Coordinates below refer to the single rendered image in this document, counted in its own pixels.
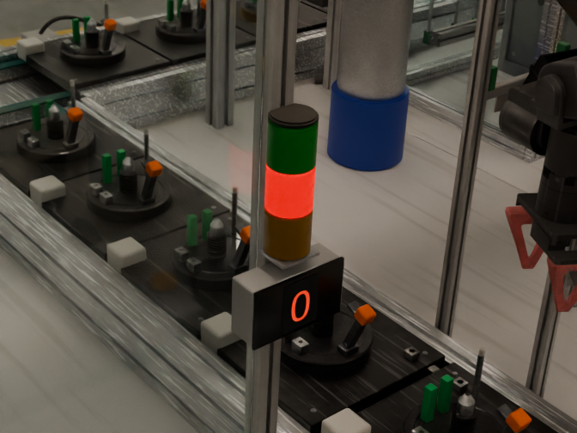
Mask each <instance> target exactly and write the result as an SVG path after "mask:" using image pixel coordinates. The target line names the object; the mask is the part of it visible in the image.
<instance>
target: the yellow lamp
mask: <svg viewBox="0 0 577 433"><path fill-rule="evenodd" d="M312 222H313V211H311V213H309V214H308V215H306V216H303V217H300V218H292V219H289V218H281V217H278V216H273V215H271V214H270V213H269V212H268V211H267V210H266V209H265V208H264V239H263V249H264V251H265V253H267V254H268V255H269V256H271V257H272V258H274V259H279V260H297V259H301V258H303V257H305V256H307V255H308V254H309V252H310V250H311V236H312Z"/></svg>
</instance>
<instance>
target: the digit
mask: <svg viewBox="0 0 577 433"><path fill-rule="evenodd" d="M318 285H319V274H318V273H317V274H315V275H313V276H311V277H307V278H305V279H303V280H301V281H299V282H296V283H294V284H291V285H289V286H287V287H284V288H283V305H282V334H284V333H286V332H289V331H291V330H293V329H295V328H297V327H299V326H303V325H305V324H306V323H308V322H310V321H313V320H316V310H317V297H318Z"/></svg>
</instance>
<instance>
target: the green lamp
mask: <svg viewBox="0 0 577 433"><path fill-rule="evenodd" d="M318 128H319V121H317V122H316V123H315V124H314V125H311V126H309V127H306V128H300V129H291V128H285V127H281V126H279V125H275V124H274V123H272V122H271V121H270V120H269V118H268V126H267V149H266V164H267V166H268V167H269V168H271V169H272V170H274V171H276V172H278V173H281V174H304V173H307V172H309V171H311V170H312V169H314V168H315V166H316V155H317V142H318Z"/></svg>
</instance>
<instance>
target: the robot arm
mask: <svg viewBox="0 0 577 433"><path fill-rule="evenodd" d="M499 126H500V129H501V131H502V132H503V133H504V134H505V135H506V136H508V137H510V138H512V139H513V140H514V141H516V142H517V143H520V144H521V145H523V146H525V147H526V148H527V149H529V150H531V151H532V152H534V153H536V154H537V155H540V156H545V158H544V166H543V171H542V175H541V180H540V184H539V188H538V192H537V193H519V194H518V195H517V199H516V205H521V206H508V207H506V209H505V213H506V216H507V220H508V223H509V227H510V229H511V232H512V235H513V239H514V242H515V245H516V248H517V251H518V255H519V260H520V264H521V266H522V268H523V269H533V268H534V267H535V265H536V264H537V262H538V261H539V259H540V257H541V256H542V254H543V252H545V253H546V254H547V255H548V257H547V264H548V269H549V274H550V282H551V287H552V292H553V297H554V301H555V305H556V311H557V312H568V311H569V310H570V309H571V308H572V307H573V305H574V304H575V303H576V302H577V284H576V286H575V287H574V289H573V291H572V292H571V293H570V295H569V296H568V298H567V299H566V300H564V292H563V277H564V276H565V275H566V273H567V271H577V251H565V247H569V246H570V242H571V239H577V56H575V57H571V58H566V59H563V60H559V61H555V62H553V63H549V64H546V65H545V66H544V67H543V68H542V69H541V70H540V72H539V75H538V80H537V81H535V82H530V83H527V84H524V85H520V86H518V87H514V88H510V89H509V90H508V97H507V101H506V102H505V104H504V105H503V107H502V109H501V112H500V116H499ZM523 224H532V226H531V233H530V236H531V237H532V239H533V240H534V241H535V242H536V245H535V247H534V248H533V250H532V252H531V255H530V256H528V254H527V250H526V246H525V240H524V236H523V232H522V228H521V226H522V225H523Z"/></svg>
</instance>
